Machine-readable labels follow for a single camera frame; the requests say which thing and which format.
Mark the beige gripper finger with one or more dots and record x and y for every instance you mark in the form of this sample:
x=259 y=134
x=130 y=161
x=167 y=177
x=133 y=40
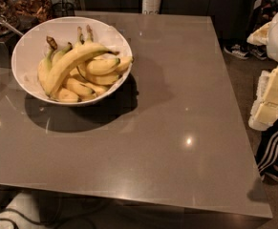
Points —
x=260 y=36
x=264 y=111

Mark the large top yellow banana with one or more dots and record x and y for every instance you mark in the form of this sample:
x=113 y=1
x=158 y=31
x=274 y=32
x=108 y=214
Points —
x=88 y=50

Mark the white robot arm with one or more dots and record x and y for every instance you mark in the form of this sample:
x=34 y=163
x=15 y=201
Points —
x=264 y=111

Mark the far right yellow banana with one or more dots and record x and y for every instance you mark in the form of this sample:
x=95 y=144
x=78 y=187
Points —
x=124 y=64

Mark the middle right yellow banana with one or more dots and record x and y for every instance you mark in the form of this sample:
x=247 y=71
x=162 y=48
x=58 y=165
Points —
x=102 y=66

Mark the lower curved yellow banana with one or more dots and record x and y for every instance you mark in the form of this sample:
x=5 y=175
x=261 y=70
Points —
x=107 y=79

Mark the bottom middle yellow banana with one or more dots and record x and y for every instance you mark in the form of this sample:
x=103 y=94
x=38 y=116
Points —
x=77 y=87

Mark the bottom left yellow banana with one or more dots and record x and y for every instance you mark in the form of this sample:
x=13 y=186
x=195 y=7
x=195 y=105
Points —
x=65 y=95

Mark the white bowl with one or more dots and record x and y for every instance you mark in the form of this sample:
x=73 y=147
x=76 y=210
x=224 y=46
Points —
x=68 y=33

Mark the black white sneaker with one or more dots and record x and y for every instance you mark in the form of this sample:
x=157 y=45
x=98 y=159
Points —
x=237 y=51
x=258 y=53

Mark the black striped trouser leg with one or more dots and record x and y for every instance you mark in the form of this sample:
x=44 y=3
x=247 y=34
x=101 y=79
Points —
x=267 y=153

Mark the metal spoon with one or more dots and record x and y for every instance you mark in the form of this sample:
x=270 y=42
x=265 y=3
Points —
x=5 y=23

